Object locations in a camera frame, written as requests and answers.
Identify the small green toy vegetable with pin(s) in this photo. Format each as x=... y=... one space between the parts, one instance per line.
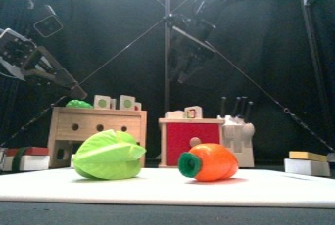
x=77 y=104

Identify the small white toy piece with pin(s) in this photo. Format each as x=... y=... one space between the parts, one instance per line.
x=174 y=114

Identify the wooden block with green dot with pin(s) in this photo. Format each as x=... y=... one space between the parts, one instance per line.
x=102 y=102
x=127 y=103

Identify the yellow block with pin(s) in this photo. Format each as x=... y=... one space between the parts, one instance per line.
x=307 y=156

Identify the white cutting board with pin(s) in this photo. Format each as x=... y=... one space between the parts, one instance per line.
x=174 y=188

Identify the white toy knife block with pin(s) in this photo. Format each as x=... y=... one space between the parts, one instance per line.
x=238 y=157

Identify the wooden cabinet with red door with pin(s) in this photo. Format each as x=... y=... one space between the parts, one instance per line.
x=191 y=132

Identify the wooden toy stove cabinet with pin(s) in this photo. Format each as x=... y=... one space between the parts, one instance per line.
x=87 y=123

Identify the slanted metal frame pole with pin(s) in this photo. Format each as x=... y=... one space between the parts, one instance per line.
x=311 y=46

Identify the small wooden block red dot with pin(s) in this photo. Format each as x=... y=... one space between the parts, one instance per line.
x=138 y=106

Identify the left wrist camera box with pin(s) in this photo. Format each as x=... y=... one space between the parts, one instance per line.
x=47 y=25

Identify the wooden block with picture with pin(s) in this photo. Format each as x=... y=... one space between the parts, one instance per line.
x=193 y=112

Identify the thin diagonal brace rod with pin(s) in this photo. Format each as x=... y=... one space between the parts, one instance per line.
x=122 y=51
x=261 y=90

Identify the green toy cabbage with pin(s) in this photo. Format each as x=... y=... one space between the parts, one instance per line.
x=108 y=155

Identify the orange toy carrot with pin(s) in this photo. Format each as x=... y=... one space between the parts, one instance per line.
x=213 y=162

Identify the wooden toy fork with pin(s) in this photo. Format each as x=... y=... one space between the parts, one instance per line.
x=229 y=132

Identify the red white box green band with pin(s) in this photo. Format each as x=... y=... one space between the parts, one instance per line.
x=32 y=160

